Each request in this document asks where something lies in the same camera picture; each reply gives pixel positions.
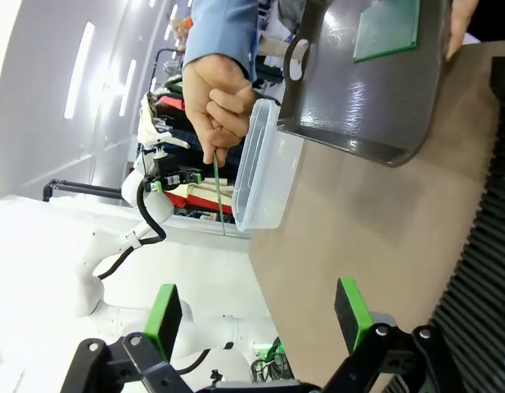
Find black slotted PCB rack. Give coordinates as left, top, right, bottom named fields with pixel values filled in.
left=382, top=56, right=505, bottom=393

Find clear plastic box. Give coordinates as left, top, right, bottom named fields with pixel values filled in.
left=231, top=97, right=304, bottom=231

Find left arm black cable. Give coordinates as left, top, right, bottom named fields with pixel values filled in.
left=92, top=179, right=168, bottom=282

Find black cable bundle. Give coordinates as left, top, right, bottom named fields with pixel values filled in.
left=250, top=337, right=294, bottom=384

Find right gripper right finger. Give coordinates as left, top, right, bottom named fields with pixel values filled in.
left=323, top=278, right=474, bottom=393

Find black plastic tray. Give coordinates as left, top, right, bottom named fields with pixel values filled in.
left=276, top=0, right=453, bottom=169

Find cream hanging garment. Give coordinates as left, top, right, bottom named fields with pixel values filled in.
left=139, top=93, right=171, bottom=144

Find red hanging shirt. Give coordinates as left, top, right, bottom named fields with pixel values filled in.
left=174, top=191, right=237, bottom=224

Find green PCB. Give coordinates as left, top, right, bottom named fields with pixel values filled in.
left=213, top=149, right=228, bottom=237
left=353, top=0, right=421, bottom=64

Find right forearm blue sleeve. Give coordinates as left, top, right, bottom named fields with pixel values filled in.
left=182, top=0, right=281, bottom=83

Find black metal pole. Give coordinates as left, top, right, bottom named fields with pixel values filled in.
left=42, top=178, right=126, bottom=201

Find person's right hand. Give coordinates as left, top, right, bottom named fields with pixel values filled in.
left=182, top=52, right=257, bottom=167

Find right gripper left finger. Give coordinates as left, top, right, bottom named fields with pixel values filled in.
left=60, top=282, right=184, bottom=393

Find person's left hand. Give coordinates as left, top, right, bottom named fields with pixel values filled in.
left=444, top=0, right=480, bottom=62

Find black metal clothes rack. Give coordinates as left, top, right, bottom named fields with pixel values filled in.
left=151, top=47, right=183, bottom=93

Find navy hanging garment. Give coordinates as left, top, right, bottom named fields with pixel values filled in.
left=169, top=129, right=241, bottom=165

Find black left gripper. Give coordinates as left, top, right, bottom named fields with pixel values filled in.
left=155, top=160, right=204, bottom=191

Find ceiling light strip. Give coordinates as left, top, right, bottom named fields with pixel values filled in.
left=63, top=22, right=96, bottom=120
left=118, top=59, right=138, bottom=118

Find red hanging dress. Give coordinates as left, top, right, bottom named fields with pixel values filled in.
left=156, top=93, right=186, bottom=111

